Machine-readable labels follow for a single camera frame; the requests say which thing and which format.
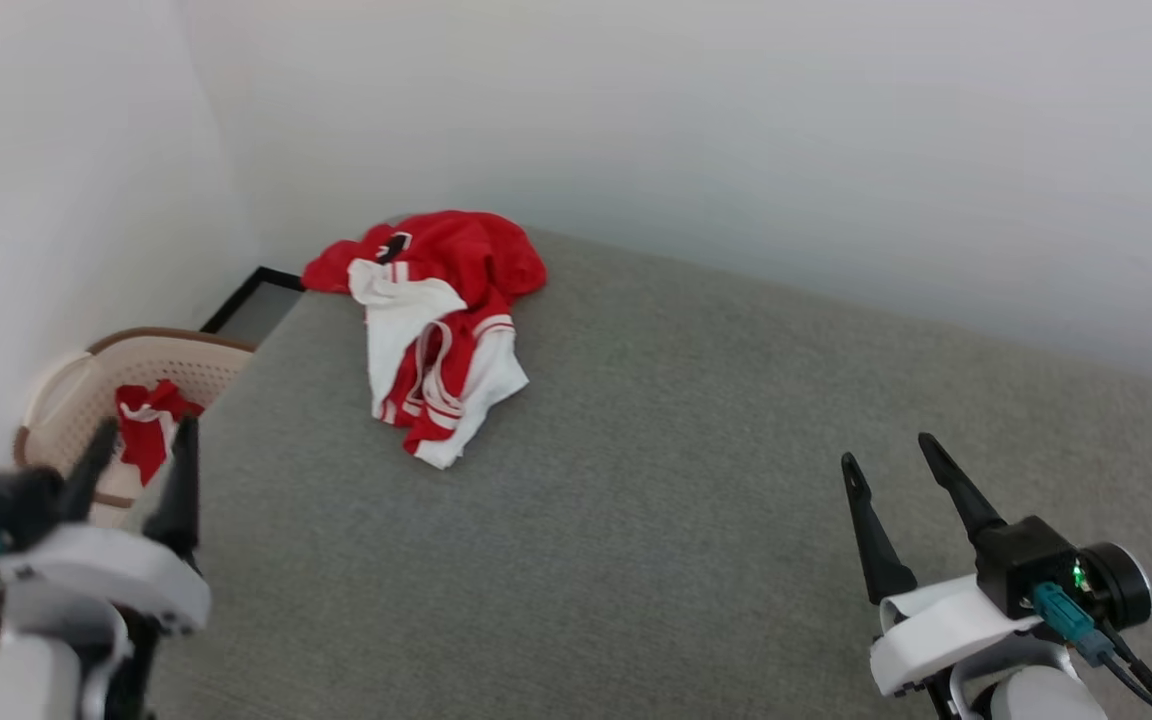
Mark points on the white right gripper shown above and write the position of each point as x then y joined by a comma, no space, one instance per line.
936,625

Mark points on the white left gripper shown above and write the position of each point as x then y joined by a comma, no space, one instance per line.
106,565

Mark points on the red and white garment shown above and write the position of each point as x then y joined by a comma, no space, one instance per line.
456,250

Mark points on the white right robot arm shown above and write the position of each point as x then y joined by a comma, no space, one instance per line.
1046,695

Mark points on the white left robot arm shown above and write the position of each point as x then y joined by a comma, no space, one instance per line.
6,670

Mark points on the red garment in basket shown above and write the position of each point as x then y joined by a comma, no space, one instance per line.
149,440

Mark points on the beige perforated laundry basket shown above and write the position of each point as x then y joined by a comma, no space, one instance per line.
198,368

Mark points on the black baseboard strip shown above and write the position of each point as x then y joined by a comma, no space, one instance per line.
281,279

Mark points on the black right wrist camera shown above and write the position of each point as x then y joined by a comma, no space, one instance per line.
1026,555

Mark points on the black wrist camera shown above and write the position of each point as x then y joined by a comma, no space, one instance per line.
11,500
1026,555

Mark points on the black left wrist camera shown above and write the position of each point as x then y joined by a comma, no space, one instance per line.
11,500

